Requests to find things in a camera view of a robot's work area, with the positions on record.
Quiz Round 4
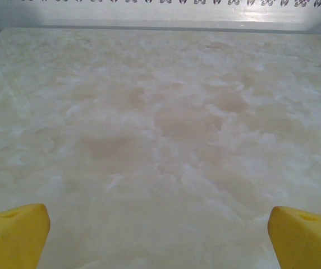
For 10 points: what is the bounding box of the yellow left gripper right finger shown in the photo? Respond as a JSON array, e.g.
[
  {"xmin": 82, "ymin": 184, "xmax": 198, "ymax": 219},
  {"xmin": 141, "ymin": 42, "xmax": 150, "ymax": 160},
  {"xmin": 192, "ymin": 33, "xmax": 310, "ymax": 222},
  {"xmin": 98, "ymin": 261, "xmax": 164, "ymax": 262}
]
[{"xmin": 267, "ymin": 206, "xmax": 321, "ymax": 269}]

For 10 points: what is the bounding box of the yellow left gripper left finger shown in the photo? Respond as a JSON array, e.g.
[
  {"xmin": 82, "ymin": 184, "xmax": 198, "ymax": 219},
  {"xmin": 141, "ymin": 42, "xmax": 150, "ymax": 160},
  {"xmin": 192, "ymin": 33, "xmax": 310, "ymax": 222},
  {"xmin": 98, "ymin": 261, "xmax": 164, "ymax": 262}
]
[{"xmin": 0, "ymin": 203, "xmax": 51, "ymax": 269}]

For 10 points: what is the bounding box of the aluminium back table rail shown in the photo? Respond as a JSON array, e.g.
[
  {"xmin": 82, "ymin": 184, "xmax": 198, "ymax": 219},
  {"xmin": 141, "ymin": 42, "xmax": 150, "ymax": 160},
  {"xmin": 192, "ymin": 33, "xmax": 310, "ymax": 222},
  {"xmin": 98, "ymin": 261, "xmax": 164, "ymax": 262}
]
[{"xmin": 0, "ymin": 24, "xmax": 321, "ymax": 36}]

